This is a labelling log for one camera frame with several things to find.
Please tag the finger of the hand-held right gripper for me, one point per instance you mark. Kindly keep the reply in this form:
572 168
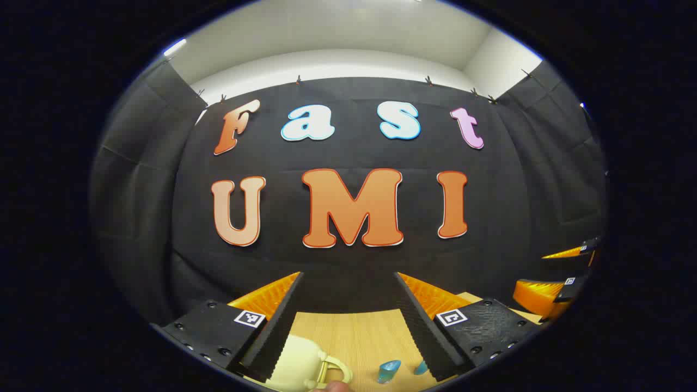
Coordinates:
539 296
566 252

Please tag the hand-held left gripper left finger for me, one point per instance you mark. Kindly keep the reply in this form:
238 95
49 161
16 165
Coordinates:
277 332

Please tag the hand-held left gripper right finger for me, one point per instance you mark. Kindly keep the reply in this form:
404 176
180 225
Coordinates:
422 332

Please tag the pale yellow suitcase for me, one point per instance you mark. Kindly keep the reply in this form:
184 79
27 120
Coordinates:
297 362

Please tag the blue capped clear bottle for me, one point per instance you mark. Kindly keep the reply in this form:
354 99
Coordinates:
389 370

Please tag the black backdrop cloth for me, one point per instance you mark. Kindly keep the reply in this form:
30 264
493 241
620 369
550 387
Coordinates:
348 152

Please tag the ceiling light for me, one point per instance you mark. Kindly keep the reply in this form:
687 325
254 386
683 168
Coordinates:
174 47

